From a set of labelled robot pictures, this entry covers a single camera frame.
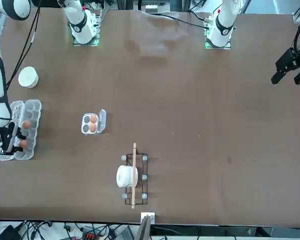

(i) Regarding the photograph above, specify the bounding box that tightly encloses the white bowl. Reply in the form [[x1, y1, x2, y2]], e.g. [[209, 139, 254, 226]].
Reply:
[[17, 66, 39, 89]]

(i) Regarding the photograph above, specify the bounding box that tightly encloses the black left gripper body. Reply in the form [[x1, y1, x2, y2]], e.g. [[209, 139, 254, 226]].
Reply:
[[275, 19, 300, 73]]

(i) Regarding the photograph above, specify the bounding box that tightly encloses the wooden rack rod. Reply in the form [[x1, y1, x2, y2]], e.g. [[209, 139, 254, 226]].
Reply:
[[131, 142, 138, 210]]

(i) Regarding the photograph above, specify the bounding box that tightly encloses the black left base cable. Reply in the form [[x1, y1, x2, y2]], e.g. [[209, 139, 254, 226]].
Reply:
[[146, 12, 211, 31]]

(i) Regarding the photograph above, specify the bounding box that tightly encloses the aluminium camera post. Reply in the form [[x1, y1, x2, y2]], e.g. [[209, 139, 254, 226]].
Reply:
[[137, 211, 156, 240]]

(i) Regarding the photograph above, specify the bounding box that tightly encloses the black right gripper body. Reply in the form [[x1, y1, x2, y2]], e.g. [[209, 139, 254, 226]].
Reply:
[[0, 122, 19, 152]]

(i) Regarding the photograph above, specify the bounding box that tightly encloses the thin black camera cable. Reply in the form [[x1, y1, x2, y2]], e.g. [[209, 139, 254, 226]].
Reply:
[[6, 0, 44, 88]]

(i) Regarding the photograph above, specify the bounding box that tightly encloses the clear four-slot egg tray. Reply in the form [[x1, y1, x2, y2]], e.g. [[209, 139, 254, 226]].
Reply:
[[80, 108, 107, 136]]

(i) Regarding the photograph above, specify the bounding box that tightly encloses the aluminium frame post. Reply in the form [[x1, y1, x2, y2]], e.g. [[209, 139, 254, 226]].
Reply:
[[292, 0, 300, 23]]

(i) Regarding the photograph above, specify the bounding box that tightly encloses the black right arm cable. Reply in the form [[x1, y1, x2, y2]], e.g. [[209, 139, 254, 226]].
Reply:
[[4, 0, 41, 91]]

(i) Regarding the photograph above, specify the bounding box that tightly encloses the white cup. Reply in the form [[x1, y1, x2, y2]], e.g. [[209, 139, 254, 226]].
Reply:
[[116, 164, 139, 189]]

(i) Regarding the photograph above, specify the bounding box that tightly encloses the transparent twelve-slot egg tray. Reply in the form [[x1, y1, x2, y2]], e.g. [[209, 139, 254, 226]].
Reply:
[[0, 99, 43, 162]]

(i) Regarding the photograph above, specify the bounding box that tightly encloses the black wire cup rack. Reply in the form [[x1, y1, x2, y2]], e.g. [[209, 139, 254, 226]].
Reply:
[[121, 152, 149, 206]]

